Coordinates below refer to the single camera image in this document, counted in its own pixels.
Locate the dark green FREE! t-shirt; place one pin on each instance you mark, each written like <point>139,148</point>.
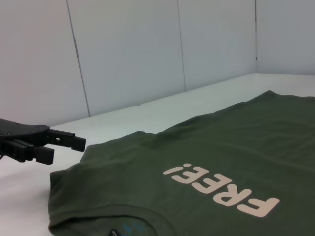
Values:
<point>197,147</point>

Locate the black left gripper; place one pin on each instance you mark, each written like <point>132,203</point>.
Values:
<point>17,134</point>

